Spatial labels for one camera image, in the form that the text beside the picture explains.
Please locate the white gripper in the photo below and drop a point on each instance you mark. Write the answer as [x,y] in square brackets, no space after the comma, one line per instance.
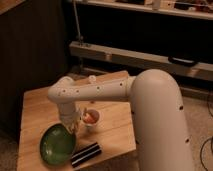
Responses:
[70,115]

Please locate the green ceramic bowl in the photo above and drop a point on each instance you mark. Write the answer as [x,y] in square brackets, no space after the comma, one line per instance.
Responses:
[57,145]

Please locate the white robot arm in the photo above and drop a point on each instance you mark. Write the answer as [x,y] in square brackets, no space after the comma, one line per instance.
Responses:
[159,122]

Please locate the white cup with carrot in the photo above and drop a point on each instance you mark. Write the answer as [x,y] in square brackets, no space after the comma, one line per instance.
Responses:
[90,118]

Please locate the metal pole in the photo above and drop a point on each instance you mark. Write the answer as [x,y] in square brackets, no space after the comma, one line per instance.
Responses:
[79,37]

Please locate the grey wall rail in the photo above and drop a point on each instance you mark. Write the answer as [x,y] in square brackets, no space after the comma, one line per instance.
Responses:
[138,59]

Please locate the black handle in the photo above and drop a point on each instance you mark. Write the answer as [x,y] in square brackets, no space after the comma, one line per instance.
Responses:
[186,63]

